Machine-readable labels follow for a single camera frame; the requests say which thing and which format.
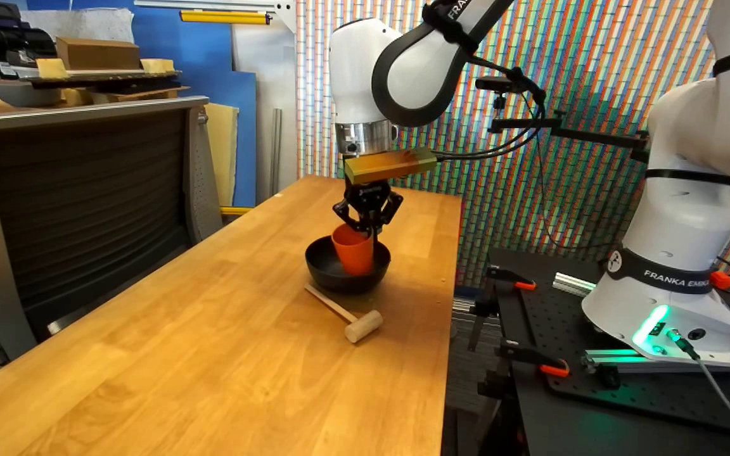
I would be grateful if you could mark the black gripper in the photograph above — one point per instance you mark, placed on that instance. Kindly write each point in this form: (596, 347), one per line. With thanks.
(369, 205)

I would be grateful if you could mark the orange plastic cup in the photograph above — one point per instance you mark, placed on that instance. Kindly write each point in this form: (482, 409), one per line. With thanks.
(354, 250)

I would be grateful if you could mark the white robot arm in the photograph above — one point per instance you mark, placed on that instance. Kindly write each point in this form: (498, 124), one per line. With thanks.
(655, 289)

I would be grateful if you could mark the black bowl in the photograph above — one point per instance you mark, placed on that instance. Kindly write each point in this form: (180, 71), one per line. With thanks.
(331, 274)

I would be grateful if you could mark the small wooden mallet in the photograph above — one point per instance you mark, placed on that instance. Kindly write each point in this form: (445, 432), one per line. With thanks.
(357, 326)

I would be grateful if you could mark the black optical breadboard base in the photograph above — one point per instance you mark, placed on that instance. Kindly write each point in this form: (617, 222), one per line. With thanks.
(601, 371)

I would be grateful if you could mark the wooden box on cart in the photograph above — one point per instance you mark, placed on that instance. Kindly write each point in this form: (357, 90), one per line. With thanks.
(84, 55)

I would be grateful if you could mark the yellow wrist camera box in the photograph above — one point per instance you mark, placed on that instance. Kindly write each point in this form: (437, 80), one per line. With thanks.
(384, 166)

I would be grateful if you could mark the orange handled clamp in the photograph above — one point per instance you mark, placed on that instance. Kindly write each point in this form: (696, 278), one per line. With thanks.
(522, 352)

